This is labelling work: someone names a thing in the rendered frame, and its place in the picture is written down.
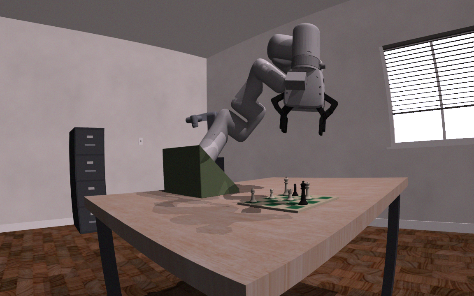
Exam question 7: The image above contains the green and cream chessboard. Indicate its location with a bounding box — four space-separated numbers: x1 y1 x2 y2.
237 194 339 213

